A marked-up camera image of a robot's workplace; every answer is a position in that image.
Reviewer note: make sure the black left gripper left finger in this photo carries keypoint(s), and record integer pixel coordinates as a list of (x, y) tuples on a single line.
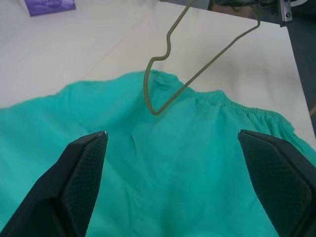
[(49, 192)]

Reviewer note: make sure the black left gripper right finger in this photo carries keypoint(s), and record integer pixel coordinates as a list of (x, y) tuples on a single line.
[(284, 187)]

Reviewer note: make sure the green shorts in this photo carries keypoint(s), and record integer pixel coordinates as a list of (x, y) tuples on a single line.
[(172, 160)]

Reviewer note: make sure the purple tissue box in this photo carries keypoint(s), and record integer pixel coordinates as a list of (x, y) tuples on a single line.
[(49, 6)]

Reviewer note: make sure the silver screwed metal bracket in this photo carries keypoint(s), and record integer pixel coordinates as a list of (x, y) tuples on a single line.
[(286, 11)]

